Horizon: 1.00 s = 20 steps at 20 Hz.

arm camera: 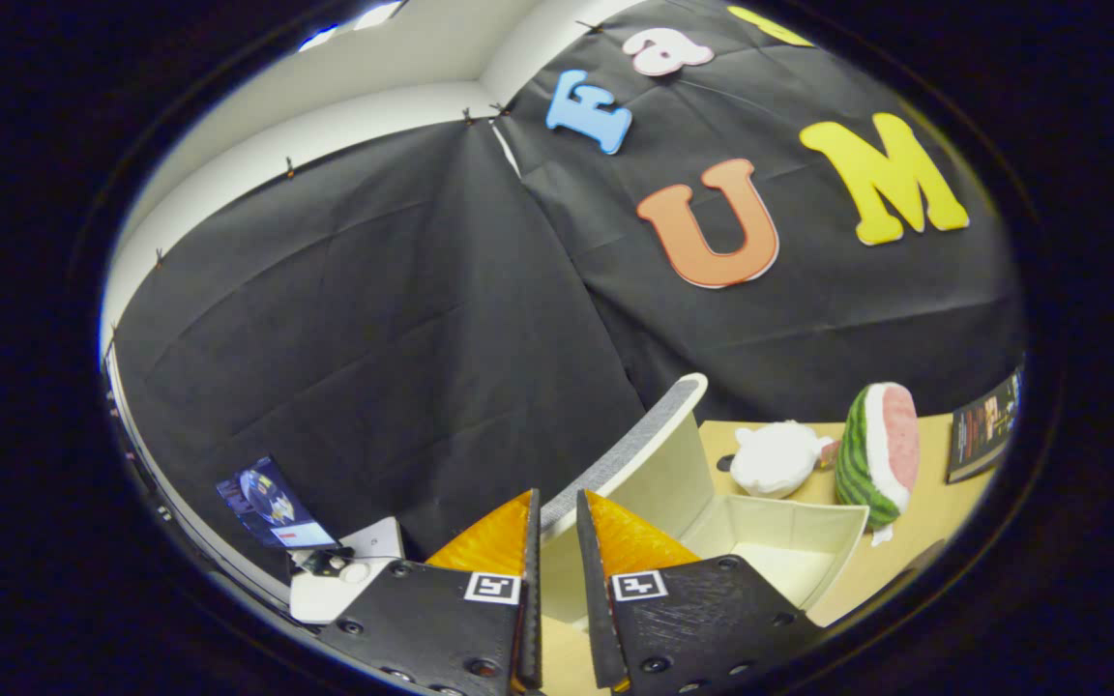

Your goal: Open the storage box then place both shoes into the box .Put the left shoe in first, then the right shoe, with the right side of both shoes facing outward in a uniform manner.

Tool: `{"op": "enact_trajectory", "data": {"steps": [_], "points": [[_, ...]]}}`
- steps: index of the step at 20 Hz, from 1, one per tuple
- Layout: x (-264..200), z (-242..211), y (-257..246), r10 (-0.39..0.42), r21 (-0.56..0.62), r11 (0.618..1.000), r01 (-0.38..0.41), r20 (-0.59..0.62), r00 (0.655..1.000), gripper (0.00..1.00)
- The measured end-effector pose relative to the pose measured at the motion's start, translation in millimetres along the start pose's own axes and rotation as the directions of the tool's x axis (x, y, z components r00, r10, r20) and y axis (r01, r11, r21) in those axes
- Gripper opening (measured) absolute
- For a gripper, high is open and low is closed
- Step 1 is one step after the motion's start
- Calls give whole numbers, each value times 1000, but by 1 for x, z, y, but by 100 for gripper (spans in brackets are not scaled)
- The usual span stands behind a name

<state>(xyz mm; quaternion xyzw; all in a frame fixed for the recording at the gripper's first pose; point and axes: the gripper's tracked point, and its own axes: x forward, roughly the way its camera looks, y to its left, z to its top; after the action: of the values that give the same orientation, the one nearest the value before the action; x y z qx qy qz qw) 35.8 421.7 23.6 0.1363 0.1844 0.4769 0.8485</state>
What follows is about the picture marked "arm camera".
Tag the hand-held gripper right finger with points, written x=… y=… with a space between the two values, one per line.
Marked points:
x=596 y=599

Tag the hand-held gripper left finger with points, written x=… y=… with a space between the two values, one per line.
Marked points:
x=532 y=619

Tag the cream fabric storage box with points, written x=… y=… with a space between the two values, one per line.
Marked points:
x=770 y=541

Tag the white flat object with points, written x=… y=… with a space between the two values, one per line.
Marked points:
x=320 y=599

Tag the small black gadget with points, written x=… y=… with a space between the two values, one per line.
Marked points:
x=325 y=563

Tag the white plush toy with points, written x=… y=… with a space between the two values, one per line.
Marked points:
x=775 y=459

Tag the blue lit screen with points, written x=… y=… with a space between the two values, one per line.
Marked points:
x=267 y=503

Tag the watermelon slice plush toy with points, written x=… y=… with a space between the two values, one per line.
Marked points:
x=857 y=464

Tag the black cover book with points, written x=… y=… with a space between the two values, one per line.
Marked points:
x=982 y=430

